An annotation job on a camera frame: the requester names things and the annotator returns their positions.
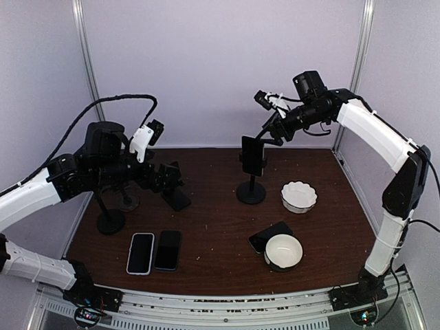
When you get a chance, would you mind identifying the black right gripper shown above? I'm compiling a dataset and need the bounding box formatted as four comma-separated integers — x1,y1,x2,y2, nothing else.
256,100,329,145

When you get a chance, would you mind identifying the silver smartphone black screen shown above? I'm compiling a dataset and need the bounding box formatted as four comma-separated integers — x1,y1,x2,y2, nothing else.
241,136,264,177

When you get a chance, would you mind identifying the black round-base clamp phone stand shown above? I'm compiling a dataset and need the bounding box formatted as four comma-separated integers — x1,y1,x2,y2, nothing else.
236,152,267,205

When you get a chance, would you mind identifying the white-cased smartphone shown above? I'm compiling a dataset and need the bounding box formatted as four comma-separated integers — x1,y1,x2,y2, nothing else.
126,232,155,276

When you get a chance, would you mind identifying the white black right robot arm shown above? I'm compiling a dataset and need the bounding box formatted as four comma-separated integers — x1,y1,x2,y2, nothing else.
254,71,431,304

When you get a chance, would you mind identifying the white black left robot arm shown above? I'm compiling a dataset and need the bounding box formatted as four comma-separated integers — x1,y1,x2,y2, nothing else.
1,120,183,305

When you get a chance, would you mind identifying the black folding phone stand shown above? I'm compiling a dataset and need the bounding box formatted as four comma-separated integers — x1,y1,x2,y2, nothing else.
160,160,193,212

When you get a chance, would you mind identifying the clear-base metal phone stand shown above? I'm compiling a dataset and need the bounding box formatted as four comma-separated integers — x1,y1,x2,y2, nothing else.
118,188,140,212

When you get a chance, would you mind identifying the black gooseneck phone stand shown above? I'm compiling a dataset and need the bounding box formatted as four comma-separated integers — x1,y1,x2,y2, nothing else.
95,193,125,235

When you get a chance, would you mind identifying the white scalloped dish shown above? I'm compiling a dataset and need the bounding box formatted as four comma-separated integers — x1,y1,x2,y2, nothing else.
280,181,318,214

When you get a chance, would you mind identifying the blue-edged black smartphone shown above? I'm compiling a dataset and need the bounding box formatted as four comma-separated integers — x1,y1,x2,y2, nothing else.
154,230,182,272

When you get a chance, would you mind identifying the dark smartphone under bowl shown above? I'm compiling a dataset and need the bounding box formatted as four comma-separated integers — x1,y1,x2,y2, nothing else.
247,221,294,254

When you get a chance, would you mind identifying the white round bowl black rim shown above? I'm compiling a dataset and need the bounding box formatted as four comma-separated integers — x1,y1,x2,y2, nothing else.
264,234,304,272

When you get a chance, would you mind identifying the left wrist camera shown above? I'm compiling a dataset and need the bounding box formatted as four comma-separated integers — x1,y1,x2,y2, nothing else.
129,120,164,164

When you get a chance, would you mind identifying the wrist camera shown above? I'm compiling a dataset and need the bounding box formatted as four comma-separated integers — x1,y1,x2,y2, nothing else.
129,120,164,164
254,90,290,119

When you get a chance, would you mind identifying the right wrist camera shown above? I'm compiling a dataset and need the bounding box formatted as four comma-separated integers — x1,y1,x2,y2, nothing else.
254,90,290,119

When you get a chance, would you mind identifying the black braided left cable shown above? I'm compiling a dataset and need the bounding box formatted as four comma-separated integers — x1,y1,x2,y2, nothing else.
0,93,158,193

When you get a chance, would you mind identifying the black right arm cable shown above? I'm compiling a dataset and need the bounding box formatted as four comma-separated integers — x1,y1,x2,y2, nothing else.
388,151,440,310

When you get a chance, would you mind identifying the aluminium front rail frame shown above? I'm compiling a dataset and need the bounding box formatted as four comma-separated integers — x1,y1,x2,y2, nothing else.
29,264,422,330

